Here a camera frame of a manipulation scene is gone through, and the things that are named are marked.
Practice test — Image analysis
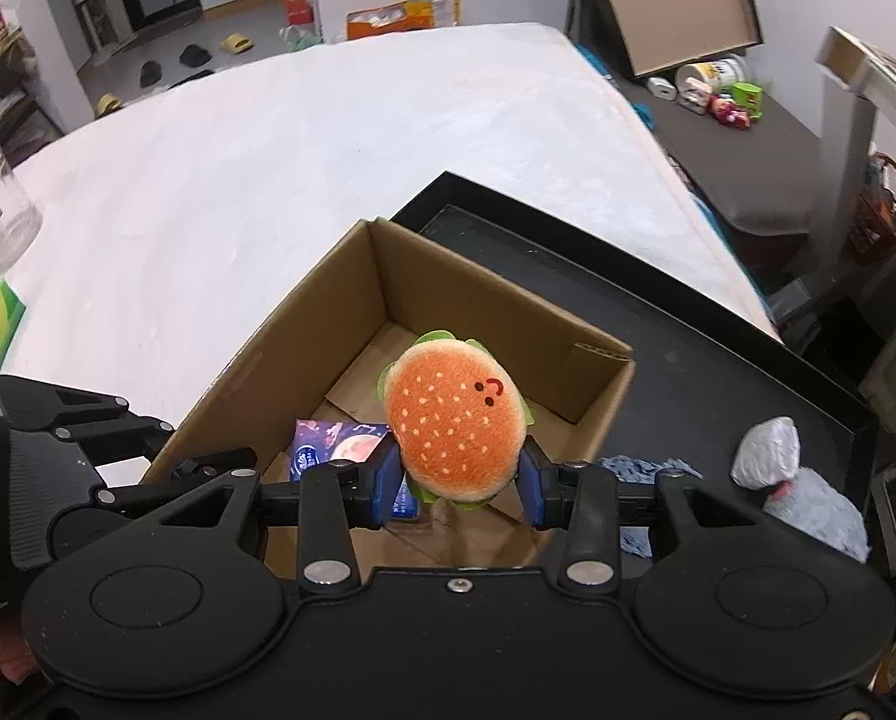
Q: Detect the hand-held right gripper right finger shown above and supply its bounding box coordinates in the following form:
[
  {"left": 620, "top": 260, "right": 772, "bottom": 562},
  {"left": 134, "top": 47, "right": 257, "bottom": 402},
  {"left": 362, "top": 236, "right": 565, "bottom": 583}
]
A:
[{"left": 519, "top": 441, "right": 779, "bottom": 592}]

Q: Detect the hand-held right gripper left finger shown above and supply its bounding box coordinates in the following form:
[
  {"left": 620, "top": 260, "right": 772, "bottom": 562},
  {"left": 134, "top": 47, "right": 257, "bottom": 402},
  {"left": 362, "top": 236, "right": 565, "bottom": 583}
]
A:
[{"left": 129, "top": 439, "right": 405, "bottom": 590}]

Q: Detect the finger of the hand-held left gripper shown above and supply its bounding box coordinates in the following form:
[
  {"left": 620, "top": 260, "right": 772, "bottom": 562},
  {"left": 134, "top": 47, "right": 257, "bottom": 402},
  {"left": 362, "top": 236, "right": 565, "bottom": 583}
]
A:
[
  {"left": 0, "top": 375, "right": 176, "bottom": 467},
  {"left": 98, "top": 448, "right": 259, "bottom": 520}
]

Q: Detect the orange burger plush toy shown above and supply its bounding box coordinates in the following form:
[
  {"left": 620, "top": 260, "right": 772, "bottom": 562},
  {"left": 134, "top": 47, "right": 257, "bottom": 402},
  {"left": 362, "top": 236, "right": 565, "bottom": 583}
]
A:
[{"left": 375, "top": 328, "right": 535, "bottom": 515}]

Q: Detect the brown cardboard box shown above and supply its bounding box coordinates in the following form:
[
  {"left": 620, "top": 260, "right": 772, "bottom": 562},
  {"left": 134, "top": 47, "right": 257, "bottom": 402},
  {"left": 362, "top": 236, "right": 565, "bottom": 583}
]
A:
[{"left": 142, "top": 217, "right": 636, "bottom": 571}]

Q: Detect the white tissue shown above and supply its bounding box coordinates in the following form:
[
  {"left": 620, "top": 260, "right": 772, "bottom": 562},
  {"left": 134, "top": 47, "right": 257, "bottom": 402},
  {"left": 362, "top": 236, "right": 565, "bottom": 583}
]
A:
[{"left": 730, "top": 415, "right": 801, "bottom": 492}]

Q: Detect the grey-blue fluffy plush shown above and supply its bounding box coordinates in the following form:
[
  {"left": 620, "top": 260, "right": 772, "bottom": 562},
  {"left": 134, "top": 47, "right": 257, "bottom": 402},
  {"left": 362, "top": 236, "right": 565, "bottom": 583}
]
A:
[{"left": 763, "top": 465, "right": 869, "bottom": 563}]

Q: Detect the blue tissue pack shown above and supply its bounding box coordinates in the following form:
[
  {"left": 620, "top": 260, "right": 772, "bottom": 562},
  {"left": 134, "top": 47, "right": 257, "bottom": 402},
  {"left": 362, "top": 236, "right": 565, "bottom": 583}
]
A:
[{"left": 289, "top": 420, "right": 426, "bottom": 522}]

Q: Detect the blue cloth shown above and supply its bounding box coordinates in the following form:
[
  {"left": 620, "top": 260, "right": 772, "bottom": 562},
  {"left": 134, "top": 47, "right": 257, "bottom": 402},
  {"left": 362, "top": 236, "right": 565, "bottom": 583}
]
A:
[{"left": 598, "top": 452, "right": 704, "bottom": 560}]

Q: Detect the black tray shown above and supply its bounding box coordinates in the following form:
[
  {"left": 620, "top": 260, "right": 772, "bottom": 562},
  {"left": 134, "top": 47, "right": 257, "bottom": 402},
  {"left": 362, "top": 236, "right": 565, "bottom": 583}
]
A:
[{"left": 388, "top": 171, "right": 880, "bottom": 586}]

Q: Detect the black side table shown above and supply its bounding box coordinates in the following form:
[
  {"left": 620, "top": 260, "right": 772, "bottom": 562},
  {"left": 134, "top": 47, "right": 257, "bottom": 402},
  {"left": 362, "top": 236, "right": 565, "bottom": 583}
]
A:
[{"left": 605, "top": 67, "right": 824, "bottom": 233}]

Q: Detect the red toy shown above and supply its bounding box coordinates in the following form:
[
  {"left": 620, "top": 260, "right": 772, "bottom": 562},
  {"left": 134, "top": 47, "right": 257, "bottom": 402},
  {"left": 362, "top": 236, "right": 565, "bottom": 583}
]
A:
[{"left": 706, "top": 96, "right": 764, "bottom": 132}]

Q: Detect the red basket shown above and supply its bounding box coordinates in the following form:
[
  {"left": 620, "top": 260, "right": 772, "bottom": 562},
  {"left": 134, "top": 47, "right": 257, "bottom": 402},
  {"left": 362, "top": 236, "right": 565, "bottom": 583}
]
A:
[{"left": 845, "top": 154, "right": 896, "bottom": 267}]

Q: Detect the white canister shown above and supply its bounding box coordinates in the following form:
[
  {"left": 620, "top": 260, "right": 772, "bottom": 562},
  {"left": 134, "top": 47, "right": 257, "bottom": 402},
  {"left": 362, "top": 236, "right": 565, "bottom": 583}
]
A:
[{"left": 676, "top": 56, "right": 749, "bottom": 102}]

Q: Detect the orange and white package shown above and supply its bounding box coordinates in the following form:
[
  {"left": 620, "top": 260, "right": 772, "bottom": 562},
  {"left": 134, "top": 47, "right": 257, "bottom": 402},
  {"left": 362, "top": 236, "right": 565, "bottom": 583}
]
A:
[{"left": 345, "top": 0, "right": 462, "bottom": 42}]

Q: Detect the brown cardboard board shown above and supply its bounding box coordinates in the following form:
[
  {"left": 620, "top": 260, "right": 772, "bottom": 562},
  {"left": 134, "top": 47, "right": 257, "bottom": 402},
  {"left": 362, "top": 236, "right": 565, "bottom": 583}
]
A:
[{"left": 572, "top": 0, "right": 764, "bottom": 80}]

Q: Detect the white metal frame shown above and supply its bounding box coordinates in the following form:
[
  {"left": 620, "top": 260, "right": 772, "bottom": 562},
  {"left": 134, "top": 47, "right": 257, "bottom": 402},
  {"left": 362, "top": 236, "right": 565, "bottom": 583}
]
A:
[{"left": 774, "top": 25, "right": 896, "bottom": 331}]

